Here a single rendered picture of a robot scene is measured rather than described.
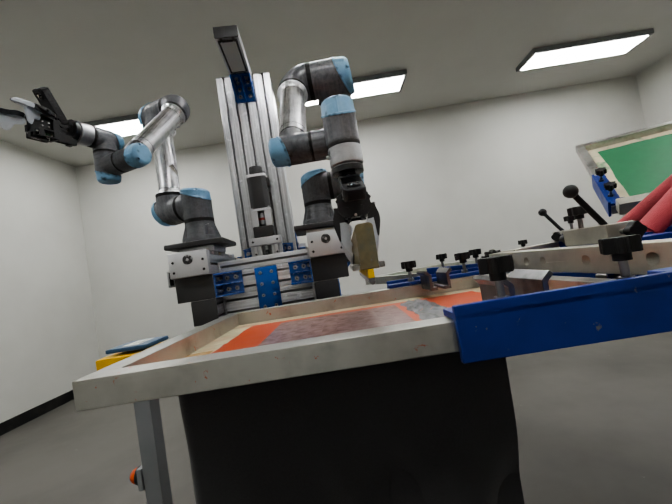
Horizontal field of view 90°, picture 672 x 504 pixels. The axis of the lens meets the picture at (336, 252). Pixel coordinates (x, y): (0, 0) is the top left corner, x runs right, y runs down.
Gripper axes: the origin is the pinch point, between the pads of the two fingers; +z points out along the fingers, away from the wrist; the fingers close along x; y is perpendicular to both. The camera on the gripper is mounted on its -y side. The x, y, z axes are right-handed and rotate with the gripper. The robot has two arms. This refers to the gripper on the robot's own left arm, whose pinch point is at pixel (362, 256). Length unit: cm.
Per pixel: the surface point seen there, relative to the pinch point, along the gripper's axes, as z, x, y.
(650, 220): 2, -65, 5
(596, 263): 8.2, -41.3, -9.4
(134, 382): 11.2, 32.5, -29.4
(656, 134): -40, -173, 108
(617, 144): -40, -158, 116
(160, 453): 39, 56, 11
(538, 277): 7.0, -21.9, -24.5
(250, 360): 10.8, 17.8, -29.4
